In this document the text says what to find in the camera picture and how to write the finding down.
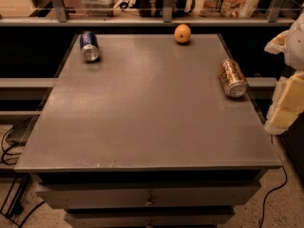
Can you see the blue pepsi can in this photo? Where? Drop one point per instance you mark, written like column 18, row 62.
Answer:
column 89, row 47

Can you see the orange soda can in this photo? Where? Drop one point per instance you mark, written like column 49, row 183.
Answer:
column 233, row 81

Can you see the grey metal shelf rail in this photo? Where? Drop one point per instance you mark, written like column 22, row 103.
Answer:
column 132, row 13

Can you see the grey drawer cabinet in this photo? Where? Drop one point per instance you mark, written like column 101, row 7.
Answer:
column 147, row 138

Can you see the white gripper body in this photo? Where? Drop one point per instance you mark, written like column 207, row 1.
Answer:
column 295, row 47

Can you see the snack bag on shelf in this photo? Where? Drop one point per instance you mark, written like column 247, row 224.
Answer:
column 228, row 8

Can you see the orange fruit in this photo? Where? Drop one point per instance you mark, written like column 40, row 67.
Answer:
column 182, row 33

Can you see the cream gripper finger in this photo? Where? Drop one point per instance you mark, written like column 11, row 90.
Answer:
column 287, row 104
column 278, row 43

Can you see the black device on shelf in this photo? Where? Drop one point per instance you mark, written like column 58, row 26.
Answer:
column 154, row 8

